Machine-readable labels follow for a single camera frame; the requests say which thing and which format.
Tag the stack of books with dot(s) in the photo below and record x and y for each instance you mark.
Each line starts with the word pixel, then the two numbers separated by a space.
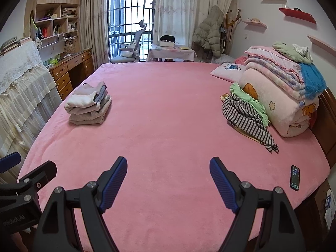
pixel 13 44

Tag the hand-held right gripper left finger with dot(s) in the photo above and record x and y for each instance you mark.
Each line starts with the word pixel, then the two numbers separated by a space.
pixel 114 186

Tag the black white striped garment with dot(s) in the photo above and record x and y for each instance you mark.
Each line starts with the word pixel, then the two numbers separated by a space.
pixel 244 118

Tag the red wall shelf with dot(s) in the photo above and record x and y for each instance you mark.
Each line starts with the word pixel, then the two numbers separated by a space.
pixel 299 15

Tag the small table with tablecloth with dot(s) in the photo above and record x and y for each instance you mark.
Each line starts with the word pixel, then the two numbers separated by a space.
pixel 170 53

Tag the grey office chair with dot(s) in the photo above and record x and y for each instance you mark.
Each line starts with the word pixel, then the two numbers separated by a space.
pixel 131 47

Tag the black item on box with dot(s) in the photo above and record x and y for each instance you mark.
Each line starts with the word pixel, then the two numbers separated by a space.
pixel 167 38

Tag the red cloth behind pillow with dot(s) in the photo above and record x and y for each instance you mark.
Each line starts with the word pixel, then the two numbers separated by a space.
pixel 240 60

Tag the blue fringed towel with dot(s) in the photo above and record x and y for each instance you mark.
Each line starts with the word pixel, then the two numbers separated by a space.
pixel 313 80

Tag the beige curtain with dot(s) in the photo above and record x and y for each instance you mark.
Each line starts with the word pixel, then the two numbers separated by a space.
pixel 94 23

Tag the pink plush bed blanket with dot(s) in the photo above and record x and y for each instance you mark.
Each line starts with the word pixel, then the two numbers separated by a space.
pixel 168 105

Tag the wooden desk with drawers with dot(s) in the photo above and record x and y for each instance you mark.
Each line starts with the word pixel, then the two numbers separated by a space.
pixel 68 73

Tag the black window grille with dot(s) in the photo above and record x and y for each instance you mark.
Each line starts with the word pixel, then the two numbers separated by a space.
pixel 131 5

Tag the folded grey garment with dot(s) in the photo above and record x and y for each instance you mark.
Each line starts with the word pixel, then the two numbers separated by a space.
pixel 92 116

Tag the wooden headboard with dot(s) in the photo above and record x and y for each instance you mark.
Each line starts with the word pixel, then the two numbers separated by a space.
pixel 325 126

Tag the white box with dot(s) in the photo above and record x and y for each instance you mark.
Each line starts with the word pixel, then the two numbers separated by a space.
pixel 167 44

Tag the olive puffer jacket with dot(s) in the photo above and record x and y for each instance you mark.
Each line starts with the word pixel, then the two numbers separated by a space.
pixel 210 31

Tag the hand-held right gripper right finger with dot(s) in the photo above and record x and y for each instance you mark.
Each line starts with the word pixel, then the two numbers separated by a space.
pixel 223 186

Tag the folded pink floral blanket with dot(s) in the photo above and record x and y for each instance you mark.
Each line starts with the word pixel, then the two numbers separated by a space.
pixel 273 68

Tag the pale green cloth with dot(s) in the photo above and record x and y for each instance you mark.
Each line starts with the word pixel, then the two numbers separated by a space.
pixel 288 51

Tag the cardboard box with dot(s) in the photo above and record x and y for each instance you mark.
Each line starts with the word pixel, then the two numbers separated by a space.
pixel 324 204

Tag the wooden coat rack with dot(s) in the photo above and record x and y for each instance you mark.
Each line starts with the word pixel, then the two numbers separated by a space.
pixel 232 23

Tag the sheer white curtain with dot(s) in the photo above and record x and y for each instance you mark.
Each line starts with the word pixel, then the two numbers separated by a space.
pixel 183 10

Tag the striped knit sweater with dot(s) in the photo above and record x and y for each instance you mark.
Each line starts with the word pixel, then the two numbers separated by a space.
pixel 84 98

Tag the light green ruffled garment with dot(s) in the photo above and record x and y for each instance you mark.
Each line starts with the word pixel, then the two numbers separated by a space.
pixel 258 107

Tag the white lace furniture cover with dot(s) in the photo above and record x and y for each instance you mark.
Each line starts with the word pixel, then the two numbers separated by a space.
pixel 23 89

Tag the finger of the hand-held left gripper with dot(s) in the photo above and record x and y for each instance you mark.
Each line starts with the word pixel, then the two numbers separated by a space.
pixel 10 161
pixel 42 172

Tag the long pink wall shelf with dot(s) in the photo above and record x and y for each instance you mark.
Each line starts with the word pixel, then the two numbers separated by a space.
pixel 323 44

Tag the pink cartoon pillow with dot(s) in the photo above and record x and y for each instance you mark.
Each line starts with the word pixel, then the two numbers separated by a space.
pixel 228 71

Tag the green item on desk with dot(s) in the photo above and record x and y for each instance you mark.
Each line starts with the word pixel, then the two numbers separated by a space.
pixel 51 61

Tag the black smartphone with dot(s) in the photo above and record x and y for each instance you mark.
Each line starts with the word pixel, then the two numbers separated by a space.
pixel 294 177

